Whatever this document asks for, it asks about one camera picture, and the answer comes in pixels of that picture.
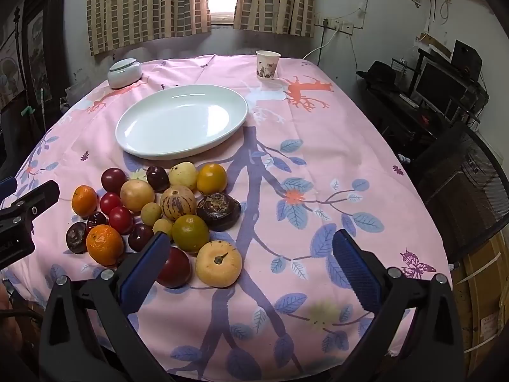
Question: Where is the cardboard box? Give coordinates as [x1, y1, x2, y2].
[453, 231, 509, 375]

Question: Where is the large dark mangosteen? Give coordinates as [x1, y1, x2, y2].
[196, 193, 242, 232]

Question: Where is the pale yellow guava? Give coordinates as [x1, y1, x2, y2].
[168, 161, 199, 192]

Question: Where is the white oval plate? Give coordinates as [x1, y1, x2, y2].
[115, 84, 249, 160]

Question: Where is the red tomato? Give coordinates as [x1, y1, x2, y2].
[108, 206, 134, 235]
[99, 192, 122, 216]

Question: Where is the printed paper cup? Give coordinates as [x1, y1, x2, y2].
[255, 50, 281, 80]

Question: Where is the green-yellow citrus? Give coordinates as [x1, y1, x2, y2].
[172, 214, 211, 253]

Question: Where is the black hat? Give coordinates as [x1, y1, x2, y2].
[357, 60, 402, 92]

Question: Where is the striped pepino melon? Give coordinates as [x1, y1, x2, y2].
[160, 186, 197, 221]

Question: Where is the checkered beige curtain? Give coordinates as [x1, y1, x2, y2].
[87, 0, 212, 56]
[233, 0, 317, 38]

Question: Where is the pink floral tablecloth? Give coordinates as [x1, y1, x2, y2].
[0, 53, 454, 382]

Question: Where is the large dark red plum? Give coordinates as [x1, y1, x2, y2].
[156, 246, 192, 289]

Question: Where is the yellow pear with stem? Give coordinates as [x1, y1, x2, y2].
[195, 240, 243, 288]

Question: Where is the small orange mandarin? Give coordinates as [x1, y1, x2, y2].
[72, 185, 98, 216]

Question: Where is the black mesh chair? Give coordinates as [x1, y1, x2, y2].
[414, 121, 509, 263]

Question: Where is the white power cable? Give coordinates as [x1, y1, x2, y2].
[302, 28, 338, 64]

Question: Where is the white wall power strip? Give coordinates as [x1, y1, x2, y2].
[322, 18, 354, 34]

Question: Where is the black computer monitor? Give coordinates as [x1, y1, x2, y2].
[414, 58, 470, 116]

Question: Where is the black speaker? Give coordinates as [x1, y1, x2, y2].
[451, 40, 483, 80]

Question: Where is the wall poster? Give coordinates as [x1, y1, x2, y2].
[0, 4, 54, 108]

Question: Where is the yellow-orange citrus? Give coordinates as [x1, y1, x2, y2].
[196, 163, 228, 195]

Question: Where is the large orange mandarin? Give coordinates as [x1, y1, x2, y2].
[86, 224, 125, 267]

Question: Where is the white lidded ceramic jar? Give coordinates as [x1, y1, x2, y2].
[107, 59, 143, 89]

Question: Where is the yellow passion fruit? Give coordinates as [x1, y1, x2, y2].
[120, 179, 156, 212]

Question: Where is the small yellow plum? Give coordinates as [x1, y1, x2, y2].
[153, 218, 174, 239]
[140, 202, 162, 226]

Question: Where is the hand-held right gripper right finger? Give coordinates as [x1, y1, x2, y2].
[332, 229, 466, 382]

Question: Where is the black computer desk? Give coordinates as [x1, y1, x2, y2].
[358, 75, 490, 160]

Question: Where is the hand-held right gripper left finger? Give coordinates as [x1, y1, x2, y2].
[38, 231, 171, 382]

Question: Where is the small dark mangosteen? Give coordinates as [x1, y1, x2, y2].
[66, 222, 90, 254]

